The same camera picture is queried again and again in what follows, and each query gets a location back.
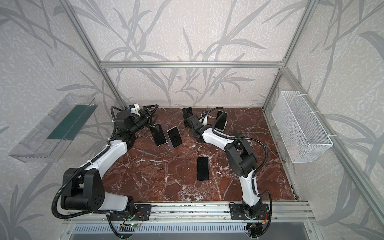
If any green-edged phone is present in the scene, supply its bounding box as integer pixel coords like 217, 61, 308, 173
215, 111, 228, 132

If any black phone front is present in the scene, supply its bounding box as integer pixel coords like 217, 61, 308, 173
197, 157, 209, 181

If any black phone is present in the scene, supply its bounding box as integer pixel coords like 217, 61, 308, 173
197, 157, 209, 181
167, 127, 183, 148
182, 107, 194, 120
150, 124, 167, 147

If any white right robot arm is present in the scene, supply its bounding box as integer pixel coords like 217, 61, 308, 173
185, 112, 269, 220

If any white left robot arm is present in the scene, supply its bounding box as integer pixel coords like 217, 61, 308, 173
52, 104, 159, 219

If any black phone rear centre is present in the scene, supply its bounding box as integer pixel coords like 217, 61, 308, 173
182, 107, 194, 120

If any black phone far left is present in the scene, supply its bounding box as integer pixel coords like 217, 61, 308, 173
150, 124, 167, 147

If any green circuit board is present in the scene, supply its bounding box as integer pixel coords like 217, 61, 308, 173
120, 223, 142, 232

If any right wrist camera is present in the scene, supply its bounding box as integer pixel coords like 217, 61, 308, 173
200, 110, 208, 126

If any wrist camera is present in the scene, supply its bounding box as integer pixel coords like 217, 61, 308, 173
200, 110, 208, 126
129, 104, 140, 115

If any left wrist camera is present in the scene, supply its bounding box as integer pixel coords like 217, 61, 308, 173
129, 104, 140, 115

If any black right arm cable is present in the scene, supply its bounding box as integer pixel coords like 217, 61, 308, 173
202, 107, 273, 238

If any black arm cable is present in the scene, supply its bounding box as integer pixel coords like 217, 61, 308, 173
202, 107, 273, 238
50, 105, 121, 220

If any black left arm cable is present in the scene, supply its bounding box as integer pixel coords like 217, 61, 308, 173
50, 105, 121, 220

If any clear acrylic wall tray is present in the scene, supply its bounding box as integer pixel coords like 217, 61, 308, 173
10, 94, 98, 163

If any white wire mesh basket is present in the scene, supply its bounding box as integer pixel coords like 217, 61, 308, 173
272, 91, 333, 164

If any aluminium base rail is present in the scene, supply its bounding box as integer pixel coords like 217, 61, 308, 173
62, 201, 316, 224

